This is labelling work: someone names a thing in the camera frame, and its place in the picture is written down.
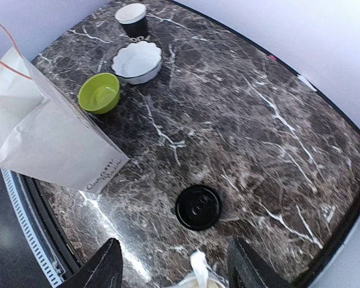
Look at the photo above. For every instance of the white scalloped bowl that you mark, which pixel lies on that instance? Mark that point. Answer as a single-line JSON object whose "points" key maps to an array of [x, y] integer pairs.
{"points": [[138, 63]]}

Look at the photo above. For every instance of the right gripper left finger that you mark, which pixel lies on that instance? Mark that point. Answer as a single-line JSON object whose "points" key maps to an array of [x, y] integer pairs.
{"points": [[103, 269]]}

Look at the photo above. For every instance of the bundle of wrapped straws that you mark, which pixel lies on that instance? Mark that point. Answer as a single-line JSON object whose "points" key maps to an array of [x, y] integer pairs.
{"points": [[200, 275]]}

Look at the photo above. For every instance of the stack of black lids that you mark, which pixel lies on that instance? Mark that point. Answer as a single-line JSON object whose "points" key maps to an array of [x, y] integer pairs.
{"points": [[198, 207]]}

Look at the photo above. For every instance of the green bowl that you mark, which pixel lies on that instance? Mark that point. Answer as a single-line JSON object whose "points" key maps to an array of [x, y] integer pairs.
{"points": [[100, 94]]}

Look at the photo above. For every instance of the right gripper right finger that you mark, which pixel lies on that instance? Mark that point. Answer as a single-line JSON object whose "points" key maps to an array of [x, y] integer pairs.
{"points": [[247, 269]]}

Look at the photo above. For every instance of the stack of paper cups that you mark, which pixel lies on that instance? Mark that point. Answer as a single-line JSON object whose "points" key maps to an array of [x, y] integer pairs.
{"points": [[132, 18]]}

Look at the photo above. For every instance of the black front rail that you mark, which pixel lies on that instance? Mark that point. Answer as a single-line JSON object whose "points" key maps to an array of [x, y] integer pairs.
{"points": [[55, 241]]}

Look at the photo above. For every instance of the white cable duct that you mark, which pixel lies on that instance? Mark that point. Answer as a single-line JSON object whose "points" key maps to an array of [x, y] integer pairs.
{"points": [[35, 234]]}

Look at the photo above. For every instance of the kraft paper bag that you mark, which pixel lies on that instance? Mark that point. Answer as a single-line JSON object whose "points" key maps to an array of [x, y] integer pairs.
{"points": [[44, 136]]}

